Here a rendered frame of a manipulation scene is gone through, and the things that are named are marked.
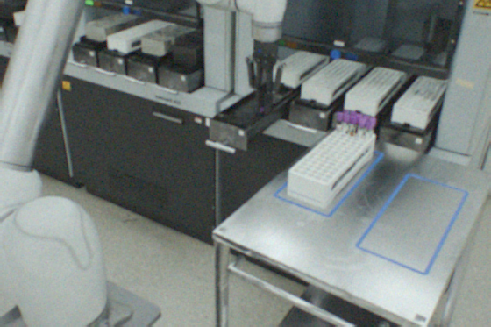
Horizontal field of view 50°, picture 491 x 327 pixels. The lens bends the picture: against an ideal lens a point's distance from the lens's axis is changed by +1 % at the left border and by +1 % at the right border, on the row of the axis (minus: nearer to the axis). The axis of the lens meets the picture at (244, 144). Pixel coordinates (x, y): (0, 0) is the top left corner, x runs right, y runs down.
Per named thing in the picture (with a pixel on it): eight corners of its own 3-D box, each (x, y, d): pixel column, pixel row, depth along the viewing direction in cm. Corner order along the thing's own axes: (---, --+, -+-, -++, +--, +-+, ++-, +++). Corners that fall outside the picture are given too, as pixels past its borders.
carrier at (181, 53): (200, 64, 197) (200, 48, 195) (196, 66, 196) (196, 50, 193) (175, 58, 203) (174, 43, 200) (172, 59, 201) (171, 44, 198)
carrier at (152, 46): (167, 56, 204) (167, 41, 201) (165, 57, 203) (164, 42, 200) (145, 50, 209) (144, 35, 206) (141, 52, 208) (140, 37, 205)
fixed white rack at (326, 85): (334, 74, 196) (336, 58, 193) (359, 80, 192) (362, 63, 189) (299, 101, 174) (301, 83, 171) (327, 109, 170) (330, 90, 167)
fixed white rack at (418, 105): (416, 92, 183) (420, 75, 180) (446, 99, 178) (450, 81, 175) (389, 124, 160) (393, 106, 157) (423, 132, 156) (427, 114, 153)
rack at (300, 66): (305, 60, 208) (307, 46, 205) (329, 66, 204) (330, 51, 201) (269, 84, 186) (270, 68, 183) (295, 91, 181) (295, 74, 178)
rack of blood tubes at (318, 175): (338, 145, 145) (341, 124, 142) (373, 155, 140) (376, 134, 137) (285, 194, 123) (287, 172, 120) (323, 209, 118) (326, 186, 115)
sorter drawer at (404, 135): (432, 78, 213) (437, 57, 209) (468, 85, 207) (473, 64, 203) (372, 152, 159) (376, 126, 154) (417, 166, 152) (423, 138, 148)
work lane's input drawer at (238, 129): (303, 73, 215) (305, 52, 211) (335, 81, 209) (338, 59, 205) (201, 145, 160) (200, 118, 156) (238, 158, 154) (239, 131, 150)
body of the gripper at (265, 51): (284, 38, 155) (282, 67, 159) (259, 32, 158) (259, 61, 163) (273, 44, 149) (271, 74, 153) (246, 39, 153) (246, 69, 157)
